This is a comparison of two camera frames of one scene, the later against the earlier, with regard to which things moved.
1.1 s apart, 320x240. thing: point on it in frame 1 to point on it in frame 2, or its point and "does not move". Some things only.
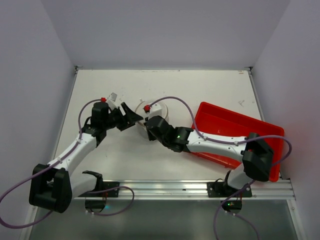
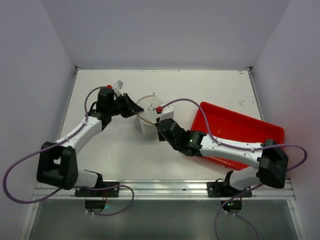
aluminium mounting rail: (193, 190) does not move
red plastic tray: (213, 120) does not move
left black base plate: (106, 185) does not move
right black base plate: (220, 189) does not move
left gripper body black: (116, 119) to (120, 106)
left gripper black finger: (133, 117) to (135, 109)
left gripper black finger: (127, 110) to (130, 102)
